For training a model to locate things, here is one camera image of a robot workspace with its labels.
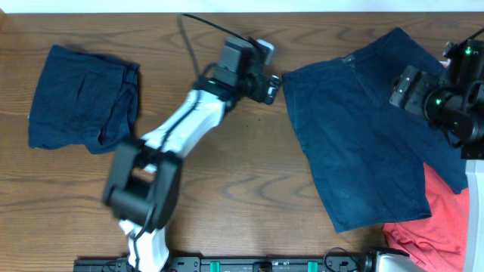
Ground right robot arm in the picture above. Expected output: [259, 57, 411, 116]
[389, 32, 483, 271]

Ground navy shorts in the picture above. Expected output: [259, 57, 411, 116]
[283, 28, 467, 233]
[28, 45, 140, 154]

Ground red t-shirt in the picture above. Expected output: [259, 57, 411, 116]
[383, 163, 469, 271]

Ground folded navy shorts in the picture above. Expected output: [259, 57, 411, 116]
[28, 45, 140, 154]

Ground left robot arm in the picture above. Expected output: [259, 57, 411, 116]
[102, 37, 281, 271]

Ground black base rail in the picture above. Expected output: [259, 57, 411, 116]
[73, 255, 375, 272]

